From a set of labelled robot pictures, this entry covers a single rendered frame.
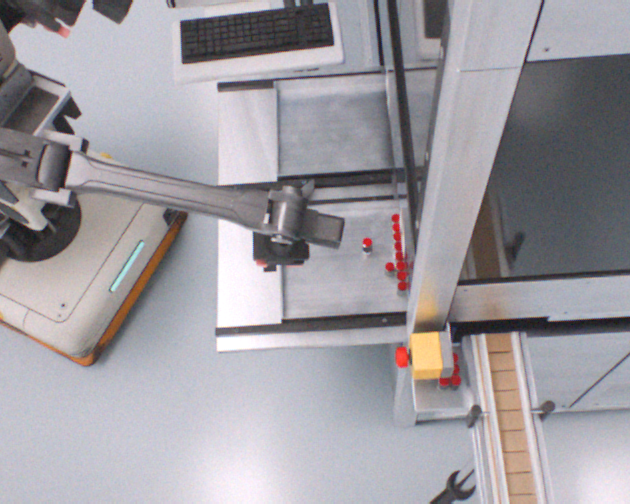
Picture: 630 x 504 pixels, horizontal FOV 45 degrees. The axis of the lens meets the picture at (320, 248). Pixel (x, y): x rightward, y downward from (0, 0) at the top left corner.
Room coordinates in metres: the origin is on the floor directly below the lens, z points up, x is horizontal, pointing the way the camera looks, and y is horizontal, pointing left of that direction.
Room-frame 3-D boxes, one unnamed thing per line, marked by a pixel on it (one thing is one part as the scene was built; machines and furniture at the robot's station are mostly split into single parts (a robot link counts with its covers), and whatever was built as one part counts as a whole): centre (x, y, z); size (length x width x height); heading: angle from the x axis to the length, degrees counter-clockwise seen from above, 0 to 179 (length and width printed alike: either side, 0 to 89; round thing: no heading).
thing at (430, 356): (0.39, -0.18, 1.00); 0.08 x 0.07 x 0.07; 86
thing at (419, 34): (0.72, -0.19, 1.51); 0.43 x 0.01 x 0.59; 176
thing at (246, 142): (0.82, -0.02, 0.87); 0.70 x 0.48 x 0.02; 176
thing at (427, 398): (0.37, -0.22, 0.87); 0.14 x 0.13 x 0.02; 86
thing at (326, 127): (0.98, -0.10, 0.90); 0.34 x 0.26 x 0.04; 86
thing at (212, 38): (1.36, 0.10, 0.82); 0.40 x 0.14 x 0.02; 89
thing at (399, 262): (0.64, -0.16, 0.91); 0.18 x 0.02 x 0.05; 176
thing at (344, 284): (0.64, -0.08, 0.90); 0.34 x 0.26 x 0.04; 86
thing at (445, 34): (0.53, -0.16, 1.40); 0.04 x 0.01 x 0.80; 176
